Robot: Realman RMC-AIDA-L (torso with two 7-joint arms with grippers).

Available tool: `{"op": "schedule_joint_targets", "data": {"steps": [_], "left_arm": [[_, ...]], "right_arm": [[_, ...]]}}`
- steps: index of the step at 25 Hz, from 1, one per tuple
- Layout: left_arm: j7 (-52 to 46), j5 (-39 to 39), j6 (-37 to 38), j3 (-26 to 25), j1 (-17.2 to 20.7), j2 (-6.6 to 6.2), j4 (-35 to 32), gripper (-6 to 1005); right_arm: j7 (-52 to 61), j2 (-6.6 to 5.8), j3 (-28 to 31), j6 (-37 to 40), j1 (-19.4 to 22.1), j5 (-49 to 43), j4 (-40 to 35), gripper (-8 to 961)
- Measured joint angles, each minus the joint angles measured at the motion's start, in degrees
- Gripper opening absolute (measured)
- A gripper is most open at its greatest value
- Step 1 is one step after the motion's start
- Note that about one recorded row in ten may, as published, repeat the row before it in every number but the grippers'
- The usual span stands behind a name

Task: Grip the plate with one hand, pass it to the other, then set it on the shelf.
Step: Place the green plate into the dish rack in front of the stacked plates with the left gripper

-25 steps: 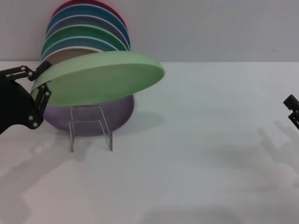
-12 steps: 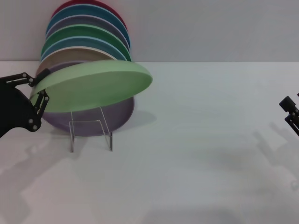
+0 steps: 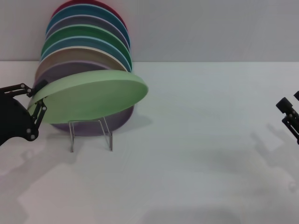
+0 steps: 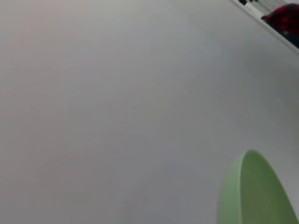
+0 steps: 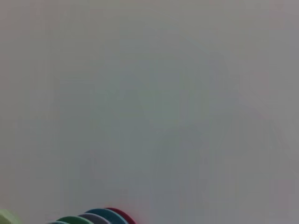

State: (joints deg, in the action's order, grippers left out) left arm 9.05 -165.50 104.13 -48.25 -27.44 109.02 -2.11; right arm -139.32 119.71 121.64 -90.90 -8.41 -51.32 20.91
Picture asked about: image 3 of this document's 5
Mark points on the grey lavender plate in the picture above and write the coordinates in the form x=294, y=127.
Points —
x=88, y=21

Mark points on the teal blue plate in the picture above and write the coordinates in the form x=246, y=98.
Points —
x=81, y=10

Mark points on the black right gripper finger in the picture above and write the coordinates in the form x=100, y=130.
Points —
x=296, y=95
x=286, y=106

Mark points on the crimson red plate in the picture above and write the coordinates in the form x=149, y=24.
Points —
x=56, y=9

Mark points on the tan beige plate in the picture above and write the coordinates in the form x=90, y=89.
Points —
x=70, y=56

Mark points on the clear acrylic plate rack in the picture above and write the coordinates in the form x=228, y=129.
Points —
x=110, y=143

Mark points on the dark green plate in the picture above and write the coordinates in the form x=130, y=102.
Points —
x=81, y=31

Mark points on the light green plate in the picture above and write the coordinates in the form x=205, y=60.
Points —
x=88, y=95

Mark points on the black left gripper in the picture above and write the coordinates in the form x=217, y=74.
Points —
x=12, y=119

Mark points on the purple plate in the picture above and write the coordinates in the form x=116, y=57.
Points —
x=70, y=68

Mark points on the light blue rimmed plate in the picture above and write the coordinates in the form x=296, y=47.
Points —
x=77, y=43

